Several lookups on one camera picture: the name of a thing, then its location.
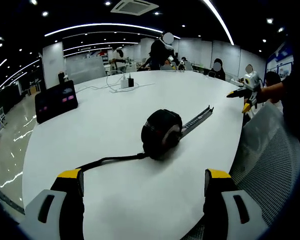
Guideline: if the person's body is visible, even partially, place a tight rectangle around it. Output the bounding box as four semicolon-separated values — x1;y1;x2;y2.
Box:
281;32;300;156

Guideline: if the white cable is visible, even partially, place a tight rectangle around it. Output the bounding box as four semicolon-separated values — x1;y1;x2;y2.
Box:
76;73;155;94

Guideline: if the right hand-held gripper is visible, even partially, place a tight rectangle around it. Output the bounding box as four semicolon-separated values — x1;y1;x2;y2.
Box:
226;70;262;115

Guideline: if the person's right forearm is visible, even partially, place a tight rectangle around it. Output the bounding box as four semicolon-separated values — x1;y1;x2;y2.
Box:
257;81;288;103

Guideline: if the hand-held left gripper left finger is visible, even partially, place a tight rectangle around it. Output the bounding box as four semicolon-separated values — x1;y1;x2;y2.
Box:
19;168;85;240

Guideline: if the grey mesh office chair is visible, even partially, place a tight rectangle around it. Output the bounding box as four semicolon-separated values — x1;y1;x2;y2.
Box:
182;102;300;240

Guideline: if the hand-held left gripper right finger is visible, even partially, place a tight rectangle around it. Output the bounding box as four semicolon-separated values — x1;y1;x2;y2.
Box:
202;168;269;240

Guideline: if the black tape measure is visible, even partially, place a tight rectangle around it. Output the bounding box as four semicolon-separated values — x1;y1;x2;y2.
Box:
75;105;214;170

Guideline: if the black tablet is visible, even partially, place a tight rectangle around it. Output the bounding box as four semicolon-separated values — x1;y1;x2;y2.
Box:
35;80;79;125

